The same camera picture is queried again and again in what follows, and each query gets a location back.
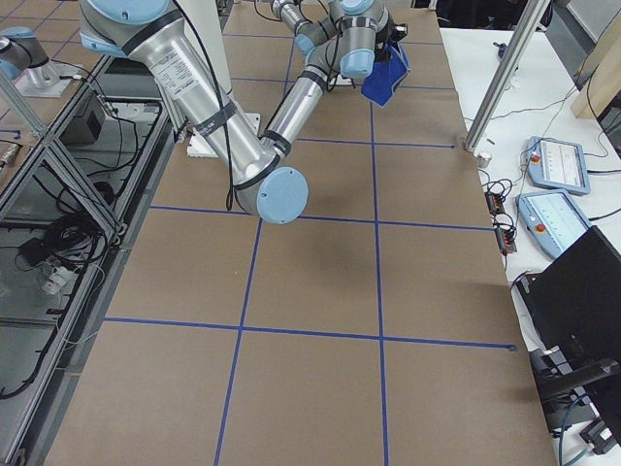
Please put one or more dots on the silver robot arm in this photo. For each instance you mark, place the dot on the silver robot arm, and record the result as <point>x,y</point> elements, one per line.
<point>308,34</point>
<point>357,40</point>

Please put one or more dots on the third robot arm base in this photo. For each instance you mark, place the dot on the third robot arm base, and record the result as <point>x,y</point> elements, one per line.
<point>25,62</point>

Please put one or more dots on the near teach pendant tablet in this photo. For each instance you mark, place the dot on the near teach pendant tablet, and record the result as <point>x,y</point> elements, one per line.
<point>553,218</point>

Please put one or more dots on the blue microfibre towel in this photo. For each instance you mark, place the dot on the blue microfibre towel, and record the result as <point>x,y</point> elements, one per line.
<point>387,75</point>

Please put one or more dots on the small metal cylinder weight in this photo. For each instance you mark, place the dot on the small metal cylinder weight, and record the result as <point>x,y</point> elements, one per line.
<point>483,159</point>

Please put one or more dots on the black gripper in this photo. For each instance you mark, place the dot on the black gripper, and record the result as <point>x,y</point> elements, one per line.
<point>383,47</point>

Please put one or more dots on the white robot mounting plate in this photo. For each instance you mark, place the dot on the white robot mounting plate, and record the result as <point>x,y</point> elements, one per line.
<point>198,147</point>

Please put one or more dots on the far teach pendant tablet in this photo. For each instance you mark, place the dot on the far teach pendant tablet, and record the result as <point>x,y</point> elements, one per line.
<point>551,163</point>

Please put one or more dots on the aluminium frame post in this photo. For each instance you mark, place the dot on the aluminium frame post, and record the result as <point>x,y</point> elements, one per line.
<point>525,29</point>

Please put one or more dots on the teach pendant tablet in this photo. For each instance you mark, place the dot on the teach pendant tablet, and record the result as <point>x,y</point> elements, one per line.
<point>551,163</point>
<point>553,218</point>

